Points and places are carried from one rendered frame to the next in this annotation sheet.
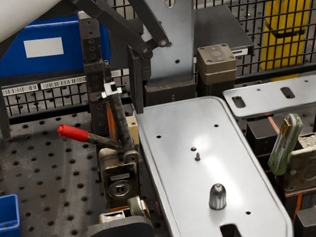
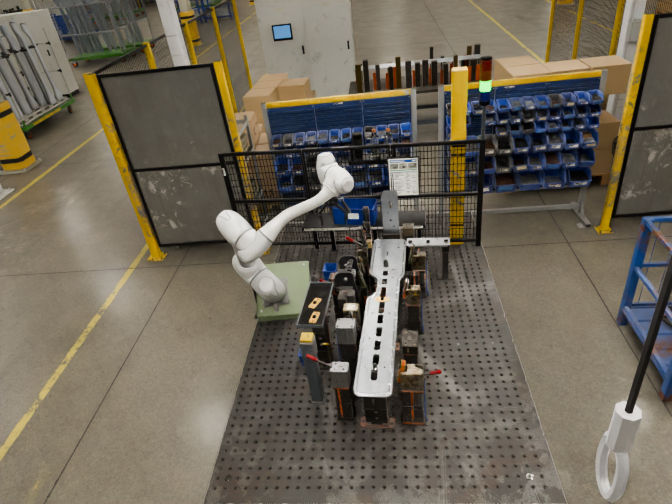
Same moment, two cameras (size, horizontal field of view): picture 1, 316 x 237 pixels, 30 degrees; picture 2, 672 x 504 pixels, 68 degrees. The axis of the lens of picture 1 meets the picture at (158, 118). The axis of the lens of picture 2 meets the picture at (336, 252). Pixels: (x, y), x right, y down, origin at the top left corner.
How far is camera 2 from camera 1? 2.22 m
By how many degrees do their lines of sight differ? 21
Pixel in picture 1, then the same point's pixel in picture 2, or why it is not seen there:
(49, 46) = (354, 216)
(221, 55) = (409, 226)
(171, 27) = (391, 214)
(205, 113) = (397, 243)
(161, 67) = (388, 227)
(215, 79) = (406, 234)
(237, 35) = (421, 221)
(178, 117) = (388, 243)
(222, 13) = (421, 213)
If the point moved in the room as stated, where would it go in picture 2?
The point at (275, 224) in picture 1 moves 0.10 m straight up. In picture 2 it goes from (398, 272) to (398, 259)
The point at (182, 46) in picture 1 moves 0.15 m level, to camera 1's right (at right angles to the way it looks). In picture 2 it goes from (395, 221) to (416, 223)
